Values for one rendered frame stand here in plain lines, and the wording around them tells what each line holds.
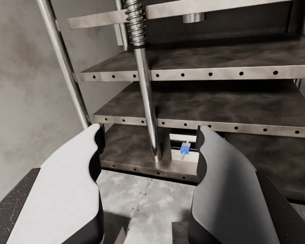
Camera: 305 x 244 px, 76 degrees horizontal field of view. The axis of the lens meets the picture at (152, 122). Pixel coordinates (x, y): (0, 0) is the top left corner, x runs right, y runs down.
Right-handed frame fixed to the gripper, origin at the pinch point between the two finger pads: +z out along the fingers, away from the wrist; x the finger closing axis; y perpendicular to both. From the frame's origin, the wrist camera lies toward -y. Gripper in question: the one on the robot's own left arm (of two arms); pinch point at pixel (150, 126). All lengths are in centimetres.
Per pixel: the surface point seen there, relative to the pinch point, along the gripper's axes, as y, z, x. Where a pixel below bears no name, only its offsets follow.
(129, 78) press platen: 22, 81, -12
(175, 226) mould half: 54, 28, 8
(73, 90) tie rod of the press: 30, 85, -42
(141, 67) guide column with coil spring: 14, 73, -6
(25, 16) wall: -2, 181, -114
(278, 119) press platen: 34, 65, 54
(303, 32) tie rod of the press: 4, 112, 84
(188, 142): 52, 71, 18
